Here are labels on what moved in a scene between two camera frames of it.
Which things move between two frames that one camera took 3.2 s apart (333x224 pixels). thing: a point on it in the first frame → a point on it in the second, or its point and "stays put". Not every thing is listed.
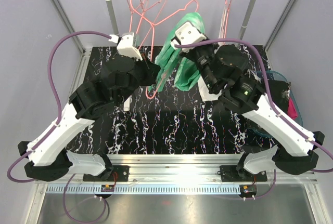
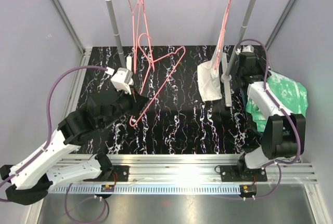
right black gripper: x=189 y=54 → x=256 y=63
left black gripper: x=144 y=65 → x=137 y=102
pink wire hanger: x=153 y=37 → x=150 y=62
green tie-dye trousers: x=183 y=72 → x=288 y=93
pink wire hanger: x=157 y=16 → x=145 y=15
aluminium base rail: x=187 y=169 stays put
